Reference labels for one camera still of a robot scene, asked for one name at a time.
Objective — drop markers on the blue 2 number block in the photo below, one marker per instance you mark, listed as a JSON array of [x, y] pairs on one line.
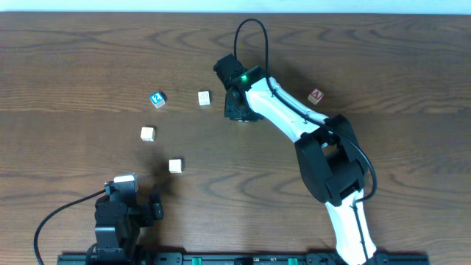
[[158, 99]]

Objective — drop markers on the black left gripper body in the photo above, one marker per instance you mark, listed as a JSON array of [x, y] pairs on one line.
[[148, 213]]

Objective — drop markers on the cow picture wooden block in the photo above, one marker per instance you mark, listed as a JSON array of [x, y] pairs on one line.
[[147, 133]]

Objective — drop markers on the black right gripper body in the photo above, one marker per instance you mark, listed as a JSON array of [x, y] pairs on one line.
[[239, 115]]

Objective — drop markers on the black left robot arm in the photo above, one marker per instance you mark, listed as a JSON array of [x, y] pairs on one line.
[[115, 245]]

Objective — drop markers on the blue H letter block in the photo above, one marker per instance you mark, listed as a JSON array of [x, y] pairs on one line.
[[175, 166]]

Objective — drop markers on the red A letter block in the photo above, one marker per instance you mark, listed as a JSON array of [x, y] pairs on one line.
[[315, 96]]

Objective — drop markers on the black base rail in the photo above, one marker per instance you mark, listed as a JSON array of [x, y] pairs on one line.
[[317, 258]]

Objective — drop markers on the plain face wooden block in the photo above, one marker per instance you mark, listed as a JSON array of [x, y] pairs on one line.
[[204, 98]]

